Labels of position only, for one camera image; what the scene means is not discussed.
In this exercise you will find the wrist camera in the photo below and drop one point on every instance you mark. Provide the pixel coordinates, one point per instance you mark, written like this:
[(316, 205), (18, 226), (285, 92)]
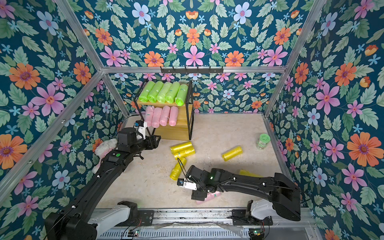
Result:
[(141, 127), (186, 184)]

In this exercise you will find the aluminium front rail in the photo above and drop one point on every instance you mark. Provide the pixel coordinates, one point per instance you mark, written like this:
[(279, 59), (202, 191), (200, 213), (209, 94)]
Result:
[(212, 217)]

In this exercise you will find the black wall hook rail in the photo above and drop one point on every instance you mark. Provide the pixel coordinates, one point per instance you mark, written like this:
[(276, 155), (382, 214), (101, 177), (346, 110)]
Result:
[(192, 70)]

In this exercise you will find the pink roll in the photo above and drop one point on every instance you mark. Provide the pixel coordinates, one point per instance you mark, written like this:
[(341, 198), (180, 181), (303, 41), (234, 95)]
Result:
[(174, 112), (165, 114), (149, 115), (210, 196), (156, 117)]

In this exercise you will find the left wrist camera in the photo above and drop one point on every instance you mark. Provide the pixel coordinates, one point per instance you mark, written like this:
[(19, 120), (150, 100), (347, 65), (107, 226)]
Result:
[(141, 127)]

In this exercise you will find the white plush toy pink shirt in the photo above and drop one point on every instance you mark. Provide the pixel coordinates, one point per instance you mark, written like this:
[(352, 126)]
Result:
[(102, 150)]

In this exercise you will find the green lidded jar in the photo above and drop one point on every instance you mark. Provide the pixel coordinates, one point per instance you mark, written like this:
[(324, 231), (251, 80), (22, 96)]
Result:
[(263, 141)]

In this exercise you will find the yellow roll top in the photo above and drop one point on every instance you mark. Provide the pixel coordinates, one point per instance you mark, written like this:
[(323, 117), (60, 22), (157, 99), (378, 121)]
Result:
[(181, 147)]

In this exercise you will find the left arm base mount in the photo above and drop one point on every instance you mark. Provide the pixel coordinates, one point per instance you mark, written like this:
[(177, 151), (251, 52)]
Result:
[(136, 216)]

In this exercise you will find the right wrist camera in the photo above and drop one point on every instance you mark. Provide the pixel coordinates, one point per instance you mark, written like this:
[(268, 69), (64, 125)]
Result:
[(186, 184)]

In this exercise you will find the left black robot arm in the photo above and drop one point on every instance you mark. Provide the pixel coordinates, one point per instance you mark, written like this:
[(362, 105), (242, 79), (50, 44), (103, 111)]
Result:
[(74, 221)]

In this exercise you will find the pink roll bottom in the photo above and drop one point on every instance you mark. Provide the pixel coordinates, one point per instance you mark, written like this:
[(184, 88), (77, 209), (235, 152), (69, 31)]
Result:
[(210, 196)]

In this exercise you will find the wooden three-tier shelf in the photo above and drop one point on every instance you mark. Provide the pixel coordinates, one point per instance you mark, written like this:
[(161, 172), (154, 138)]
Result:
[(184, 127)]

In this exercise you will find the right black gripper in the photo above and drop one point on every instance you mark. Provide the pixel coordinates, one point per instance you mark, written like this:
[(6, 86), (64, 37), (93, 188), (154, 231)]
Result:
[(189, 174)]

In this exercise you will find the green roll diagonal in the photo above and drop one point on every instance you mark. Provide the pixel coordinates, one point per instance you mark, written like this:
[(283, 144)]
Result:
[(144, 96), (181, 95)]

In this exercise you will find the green roll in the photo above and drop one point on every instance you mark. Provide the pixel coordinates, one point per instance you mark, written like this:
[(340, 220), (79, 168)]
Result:
[(161, 97), (172, 93), (152, 95)]

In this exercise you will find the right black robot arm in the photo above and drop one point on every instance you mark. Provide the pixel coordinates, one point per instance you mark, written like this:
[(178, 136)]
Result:
[(282, 194)]

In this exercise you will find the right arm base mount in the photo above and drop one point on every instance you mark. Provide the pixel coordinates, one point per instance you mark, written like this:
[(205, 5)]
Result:
[(249, 214)]

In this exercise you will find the yellow roll diagonal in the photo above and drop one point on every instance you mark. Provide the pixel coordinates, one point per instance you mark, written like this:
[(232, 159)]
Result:
[(236, 151), (178, 169)]

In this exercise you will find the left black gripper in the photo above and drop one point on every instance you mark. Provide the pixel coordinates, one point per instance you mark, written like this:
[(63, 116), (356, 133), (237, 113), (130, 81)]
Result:
[(154, 144)]

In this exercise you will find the yellow roll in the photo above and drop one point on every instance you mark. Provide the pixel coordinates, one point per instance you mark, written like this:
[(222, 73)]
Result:
[(184, 153), (249, 174), (181, 147)]

